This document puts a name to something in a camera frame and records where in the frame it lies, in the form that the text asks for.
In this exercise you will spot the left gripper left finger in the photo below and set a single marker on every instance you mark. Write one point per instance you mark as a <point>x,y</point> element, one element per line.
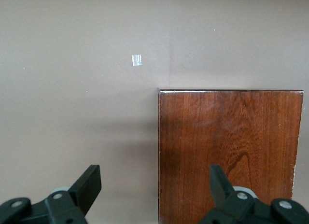
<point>82,185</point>

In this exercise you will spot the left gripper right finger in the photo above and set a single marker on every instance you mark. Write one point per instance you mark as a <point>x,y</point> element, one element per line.
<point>218,185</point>

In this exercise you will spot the dark red wooden cabinet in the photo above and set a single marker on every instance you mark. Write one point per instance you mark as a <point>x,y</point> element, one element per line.
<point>229,149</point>

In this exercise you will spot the small clear tape patch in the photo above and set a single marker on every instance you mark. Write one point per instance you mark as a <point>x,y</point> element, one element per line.
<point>136,60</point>

